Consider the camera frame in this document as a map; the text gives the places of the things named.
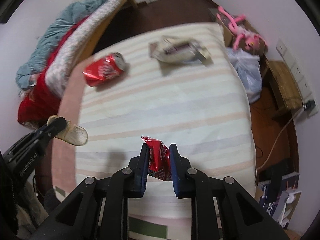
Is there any wooden stool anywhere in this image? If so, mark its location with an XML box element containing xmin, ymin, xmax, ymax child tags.
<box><xmin>261</xmin><ymin>60</ymin><xmax>303</xmax><ymax>120</ymax></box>

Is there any blue white box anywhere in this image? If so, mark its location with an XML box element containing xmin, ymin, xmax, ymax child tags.
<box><xmin>258</xmin><ymin>172</ymin><xmax>299</xmax><ymax>216</ymax></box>

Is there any striped bed mattress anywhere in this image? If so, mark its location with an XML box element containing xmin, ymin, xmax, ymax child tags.
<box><xmin>51</xmin><ymin>22</ymin><xmax>258</xmax><ymax>240</ymax></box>

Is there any checked quilt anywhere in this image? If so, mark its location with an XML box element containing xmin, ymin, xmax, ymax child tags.
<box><xmin>44</xmin><ymin>0</ymin><xmax>123</xmax><ymax>99</ymax></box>

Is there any red snack wrapper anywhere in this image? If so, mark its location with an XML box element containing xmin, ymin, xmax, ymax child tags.
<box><xmin>142</xmin><ymin>136</ymin><xmax>172</xmax><ymax>181</ymax></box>

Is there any white power strip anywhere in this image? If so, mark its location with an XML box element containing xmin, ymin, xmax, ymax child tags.
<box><xmin>276</xmin><ymin>39</ymin><xmax>318</xmax><ymax>118</ymax></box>

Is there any white plastic bag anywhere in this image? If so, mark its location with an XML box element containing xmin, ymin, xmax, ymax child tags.
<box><xmin>226</xmin><ymin>47</ymin><xmax>263</xmax><ymax>103</ymax></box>

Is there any cardboard box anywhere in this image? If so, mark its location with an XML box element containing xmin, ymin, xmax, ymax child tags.
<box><xmin>208</xmin><ymin>6</ymin><xmax>268</xmax><ymax>57</ymax></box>

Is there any pink panther plush toy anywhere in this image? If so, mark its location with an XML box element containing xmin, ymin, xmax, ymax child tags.
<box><xmin>216</xmin><ymin>5</ymin><xmax>269</xmax><ymax>55</ymax></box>

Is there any red blanket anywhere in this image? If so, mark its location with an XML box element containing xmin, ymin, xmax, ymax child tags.
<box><xmin>17</xmin><ymin>19</ymin><xmax>85</xmax><ymax>127</ymax></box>

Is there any cream snack bag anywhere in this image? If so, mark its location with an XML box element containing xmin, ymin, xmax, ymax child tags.
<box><xmin>149</xmin><ymin>36</ymin><xmax>212</xmax><ymax>65</ymax></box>

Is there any teal blanket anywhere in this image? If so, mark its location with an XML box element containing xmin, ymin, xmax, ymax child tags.
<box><xmin>15</xmin><ymin>0</ymin><xmax>107</xmax><ymax>90</ymax></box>

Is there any red cola can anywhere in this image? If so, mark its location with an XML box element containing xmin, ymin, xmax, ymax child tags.
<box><xmin>83</xmin><ymin>52</ymin><xmax>129</xmax><ymax>87</ymax></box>

